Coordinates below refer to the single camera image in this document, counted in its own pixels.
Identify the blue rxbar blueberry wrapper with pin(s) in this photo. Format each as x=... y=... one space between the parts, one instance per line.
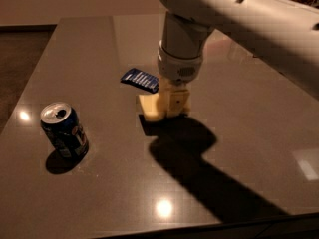
x=141 y=80

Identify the blue pepsi can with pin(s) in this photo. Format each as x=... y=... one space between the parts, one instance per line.
x=61 y=125

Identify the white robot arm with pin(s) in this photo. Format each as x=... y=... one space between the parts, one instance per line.
x=282 y=33

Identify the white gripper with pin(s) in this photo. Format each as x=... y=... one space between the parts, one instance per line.
x=177 y=67

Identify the yellow sponge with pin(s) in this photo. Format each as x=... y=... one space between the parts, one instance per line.
x=150 y=105

